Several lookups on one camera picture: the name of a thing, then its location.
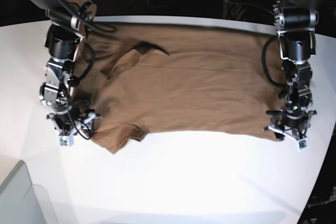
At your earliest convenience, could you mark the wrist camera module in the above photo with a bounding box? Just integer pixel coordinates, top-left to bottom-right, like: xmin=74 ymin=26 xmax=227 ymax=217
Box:
xmin=297 ymin=137 xmax=309 ymax=151
xmin=58 ymin=135 xmax=74 ymax=147

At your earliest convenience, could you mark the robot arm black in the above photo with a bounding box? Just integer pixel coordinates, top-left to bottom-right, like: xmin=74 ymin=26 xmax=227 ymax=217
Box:
xmin=261 ymin=0 xmax=323 ymax=150
xmin=30 ymin=0 xmax=100 ymax=146

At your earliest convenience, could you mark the brown t-shirt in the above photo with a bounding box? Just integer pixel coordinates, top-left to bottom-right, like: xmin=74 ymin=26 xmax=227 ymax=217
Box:
xmin=73 ymin=24 xmax=282 ymax=153

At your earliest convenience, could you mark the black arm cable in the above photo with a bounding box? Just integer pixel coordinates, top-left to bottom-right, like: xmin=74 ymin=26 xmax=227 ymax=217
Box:
xmin=69 ymin=42 xmax=95 ymax=88
xmin=262 ymin=36 xmax=287 ymax=90

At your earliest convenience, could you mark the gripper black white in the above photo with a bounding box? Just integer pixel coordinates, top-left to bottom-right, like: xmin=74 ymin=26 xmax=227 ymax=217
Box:
xmin=46 ymin=109 xmax=101 ymax=140
xmin=262 ymin=110 xmax=317 ymax=146

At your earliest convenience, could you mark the grey plastic bin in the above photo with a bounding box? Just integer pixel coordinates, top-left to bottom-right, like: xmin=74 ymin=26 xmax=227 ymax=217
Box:
xmin=1 ymin=161 xmax=59 ymax=224

